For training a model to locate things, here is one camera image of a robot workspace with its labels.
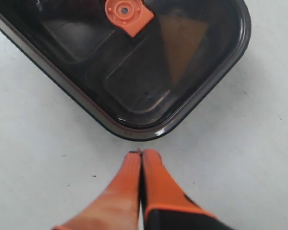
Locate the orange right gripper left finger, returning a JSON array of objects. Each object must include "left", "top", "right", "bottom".
[{"left": 53, "top": 152, "right": 141, "bottom": 230}]

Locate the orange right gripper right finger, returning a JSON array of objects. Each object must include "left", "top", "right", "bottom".
[{"left": 142, "top": 149, "right": 216, "bottom": 230}]

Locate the dark transparent box lid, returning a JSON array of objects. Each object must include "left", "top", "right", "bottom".
[{"left": 0, "top": 0, "right": 252, "bottom": 141}]

